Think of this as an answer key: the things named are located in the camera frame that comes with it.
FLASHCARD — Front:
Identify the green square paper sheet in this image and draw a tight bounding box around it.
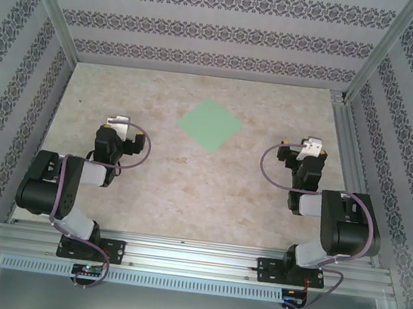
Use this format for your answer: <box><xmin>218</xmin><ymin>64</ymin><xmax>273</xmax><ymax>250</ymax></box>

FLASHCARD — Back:
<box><xmin>172</xmin><ymin>94</ymin><xmax>247</xmax><ymax>158</ymax></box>

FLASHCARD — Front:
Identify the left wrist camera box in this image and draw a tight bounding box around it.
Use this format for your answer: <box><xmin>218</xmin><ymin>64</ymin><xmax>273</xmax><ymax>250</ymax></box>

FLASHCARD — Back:
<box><xmin>103</xmin><ymin>113</ymin><xmax>134</xmax><ymax>141</ymax></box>

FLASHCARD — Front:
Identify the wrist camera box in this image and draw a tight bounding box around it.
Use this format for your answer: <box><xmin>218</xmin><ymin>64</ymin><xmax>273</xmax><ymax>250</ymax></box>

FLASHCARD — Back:
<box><xmin>103</xmin><ymin>113</ymin><xmax>134</xmax><ymax>141</ymax></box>
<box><xmin>297</xmin><ymin>135</ymin><xmax>326</xmax><ymax>164</ymax></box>

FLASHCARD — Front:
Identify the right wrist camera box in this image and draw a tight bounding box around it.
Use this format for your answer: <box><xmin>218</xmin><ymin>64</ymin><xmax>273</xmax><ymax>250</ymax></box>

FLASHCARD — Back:
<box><xmin>297</xmin><ymin>135</ymin><xmax>326</xmax><ymax>164</ymax></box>

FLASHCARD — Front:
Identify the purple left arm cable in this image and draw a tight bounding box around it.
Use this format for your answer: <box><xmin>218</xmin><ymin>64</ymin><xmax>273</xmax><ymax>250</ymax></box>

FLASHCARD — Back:
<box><xmin>39</xmin><ymin>112</ymin><xmax>156</xmax><ymax>296</ymax></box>

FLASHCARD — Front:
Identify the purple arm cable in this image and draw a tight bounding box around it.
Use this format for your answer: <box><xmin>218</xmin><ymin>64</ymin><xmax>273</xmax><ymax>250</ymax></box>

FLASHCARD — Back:
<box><xmin>39</xmin><ymin>112</ymin><xmax>156</xmax><ymax>296</ymax></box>
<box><xmin>241</xmin><ymin>138</ymin><xmax>387</xmax><ymax>309</ymax></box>

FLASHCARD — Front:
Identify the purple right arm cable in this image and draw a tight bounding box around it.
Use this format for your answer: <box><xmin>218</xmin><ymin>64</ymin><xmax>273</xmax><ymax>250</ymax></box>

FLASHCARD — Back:
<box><xmin>241</xmin><ymin>138</ymin><xmax>387</xmax><ymax>309</ymax></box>

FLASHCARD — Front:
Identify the aluminium side rail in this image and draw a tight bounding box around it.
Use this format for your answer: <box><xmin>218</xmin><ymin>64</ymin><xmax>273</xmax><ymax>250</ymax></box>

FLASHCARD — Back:
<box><xmin>308</xmin><ymin>88</ymin><xmax>403</xmax><ymax>270</ymax></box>

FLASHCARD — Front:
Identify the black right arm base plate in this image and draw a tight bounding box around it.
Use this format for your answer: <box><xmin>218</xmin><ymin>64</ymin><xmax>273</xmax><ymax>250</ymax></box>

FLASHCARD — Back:
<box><xmin>254</xmin><ymin>255</ymin><xmax>328</xmax><ymax>292</ymax></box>

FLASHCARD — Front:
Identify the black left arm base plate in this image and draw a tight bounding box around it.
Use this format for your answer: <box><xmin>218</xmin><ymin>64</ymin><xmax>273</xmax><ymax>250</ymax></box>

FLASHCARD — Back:
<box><xmin>54</xmin><ymin>231</ymin><xmax>129</xmax><ymax>267</ymax></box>

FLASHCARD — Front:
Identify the long aluminium mounting rail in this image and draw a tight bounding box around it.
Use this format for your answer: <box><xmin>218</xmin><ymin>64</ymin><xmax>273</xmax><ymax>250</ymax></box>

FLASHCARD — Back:
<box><xmin>0</xmin><ymin>212</ymin><xmax>402</xmax><ymax>303</ymax></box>

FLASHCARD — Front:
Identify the aluminium frame post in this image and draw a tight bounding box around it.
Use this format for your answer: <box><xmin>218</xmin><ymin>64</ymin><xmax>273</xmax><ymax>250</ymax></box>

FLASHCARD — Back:
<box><xmin>344</xmin><ymin>0</ymin><xmax>413</xmax><ymax>111</ymax></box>
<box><xmin>6</xmin><ymin>0</ymin><xmax>88</xmax><ymax>65</ymax></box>

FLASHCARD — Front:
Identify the slotted grey cable duct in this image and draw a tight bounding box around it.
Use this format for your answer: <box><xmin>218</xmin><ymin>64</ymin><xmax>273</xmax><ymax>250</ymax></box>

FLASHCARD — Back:
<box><xmin>0</xmin><ymin>251</ymin><xmax>285</xmax><ymax>304</ymax></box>

